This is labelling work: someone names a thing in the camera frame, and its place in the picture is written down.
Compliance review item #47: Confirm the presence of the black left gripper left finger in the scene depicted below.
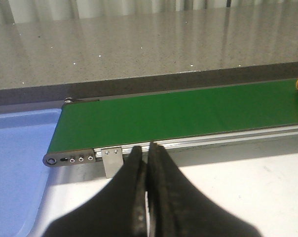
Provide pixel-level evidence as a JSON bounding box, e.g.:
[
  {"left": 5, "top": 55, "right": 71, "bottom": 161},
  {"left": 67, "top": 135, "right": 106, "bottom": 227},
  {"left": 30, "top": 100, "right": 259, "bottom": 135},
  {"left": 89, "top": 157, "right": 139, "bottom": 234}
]
[{"left": 43, "top": 146, "right": 147, "bottom": 237}]

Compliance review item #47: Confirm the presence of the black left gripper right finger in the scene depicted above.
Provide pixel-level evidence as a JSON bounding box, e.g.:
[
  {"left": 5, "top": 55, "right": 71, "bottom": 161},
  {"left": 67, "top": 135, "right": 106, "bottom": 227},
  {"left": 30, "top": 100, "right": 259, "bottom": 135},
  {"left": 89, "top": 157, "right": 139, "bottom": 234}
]
[{"left": 147, "top": 142, "right": 261, "bottom": 237}]

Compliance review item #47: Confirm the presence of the grey conveyor end plate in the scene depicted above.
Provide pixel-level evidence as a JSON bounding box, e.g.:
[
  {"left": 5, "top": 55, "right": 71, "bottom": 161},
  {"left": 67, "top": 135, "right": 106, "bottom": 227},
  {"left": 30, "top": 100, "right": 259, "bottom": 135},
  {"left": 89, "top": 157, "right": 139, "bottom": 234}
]
[{"left": 42, "top": 149, "right": 96, "bottom": 167}]

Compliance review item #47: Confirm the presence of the green conveyor belt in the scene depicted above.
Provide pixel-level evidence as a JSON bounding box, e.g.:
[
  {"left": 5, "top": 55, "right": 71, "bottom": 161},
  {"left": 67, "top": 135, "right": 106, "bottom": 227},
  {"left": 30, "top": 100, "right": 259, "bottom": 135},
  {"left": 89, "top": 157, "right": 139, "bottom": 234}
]
[{"left": 48, "top": 79, "right": 298, "bottom": 153}]

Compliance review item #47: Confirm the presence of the blue plastic tray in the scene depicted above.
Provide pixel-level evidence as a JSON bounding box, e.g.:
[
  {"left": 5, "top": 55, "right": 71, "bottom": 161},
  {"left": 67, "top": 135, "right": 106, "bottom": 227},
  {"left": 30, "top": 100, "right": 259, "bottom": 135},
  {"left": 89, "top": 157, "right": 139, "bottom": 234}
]
[{"left": 0, "top": 109, "right": 61, "bottom": 237}]

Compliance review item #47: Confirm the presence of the grey curtain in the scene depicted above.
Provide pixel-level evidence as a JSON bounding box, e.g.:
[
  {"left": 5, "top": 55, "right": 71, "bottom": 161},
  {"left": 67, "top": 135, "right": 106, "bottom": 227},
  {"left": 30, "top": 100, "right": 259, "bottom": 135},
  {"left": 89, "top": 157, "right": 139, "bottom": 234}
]
[{"left": 0, "top": 0, "right": 298, "bottom": 25}]

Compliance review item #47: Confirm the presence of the steel conveyor support bracket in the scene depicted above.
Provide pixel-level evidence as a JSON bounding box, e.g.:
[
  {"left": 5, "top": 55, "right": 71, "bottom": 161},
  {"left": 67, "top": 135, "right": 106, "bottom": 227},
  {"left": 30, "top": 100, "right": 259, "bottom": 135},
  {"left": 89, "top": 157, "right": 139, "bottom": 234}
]
[{"left": 101, "top": 147, "right": 124, "bottom": 178}]

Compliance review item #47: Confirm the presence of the aluminium conveyor side rail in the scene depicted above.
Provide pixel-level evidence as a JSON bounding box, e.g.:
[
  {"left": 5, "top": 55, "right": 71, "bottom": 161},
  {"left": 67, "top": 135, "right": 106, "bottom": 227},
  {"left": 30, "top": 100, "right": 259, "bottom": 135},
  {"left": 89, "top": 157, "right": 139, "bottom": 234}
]
[{"left": 93, "top": 123, "right": 298, "bottom": 162}]

